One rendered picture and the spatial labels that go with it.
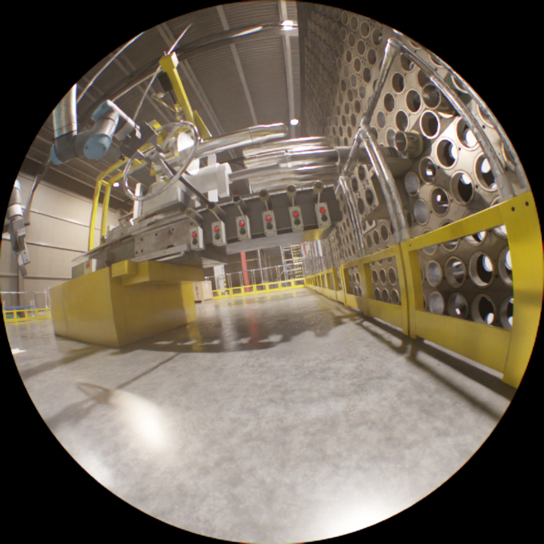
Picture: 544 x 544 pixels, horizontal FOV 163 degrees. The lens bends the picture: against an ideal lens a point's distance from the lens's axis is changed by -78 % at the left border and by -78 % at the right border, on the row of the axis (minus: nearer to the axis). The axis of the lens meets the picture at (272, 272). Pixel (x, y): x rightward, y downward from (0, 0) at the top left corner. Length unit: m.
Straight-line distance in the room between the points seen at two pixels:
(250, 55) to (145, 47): 4.34
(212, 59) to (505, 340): 10.02
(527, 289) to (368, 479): 0.44
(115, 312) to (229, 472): 1.35
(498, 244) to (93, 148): 1.82
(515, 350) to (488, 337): 0.09
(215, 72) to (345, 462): 10.32
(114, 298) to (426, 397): 1.68
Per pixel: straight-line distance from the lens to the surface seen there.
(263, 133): 1.51
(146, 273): 1.41
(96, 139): 0.61
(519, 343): 0.53
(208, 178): 1.76
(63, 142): 0.69
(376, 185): 2.01
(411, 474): 0.37
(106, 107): 0.69
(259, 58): 9.86
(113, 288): 1.56
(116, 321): 1.56
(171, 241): 1.61
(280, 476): 0.37
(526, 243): 0.49
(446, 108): 1.60
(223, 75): 10.14
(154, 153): 0.83
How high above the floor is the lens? 0.31
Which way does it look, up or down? 4 degrees up
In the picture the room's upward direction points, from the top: 8 degrees counter-clockwise
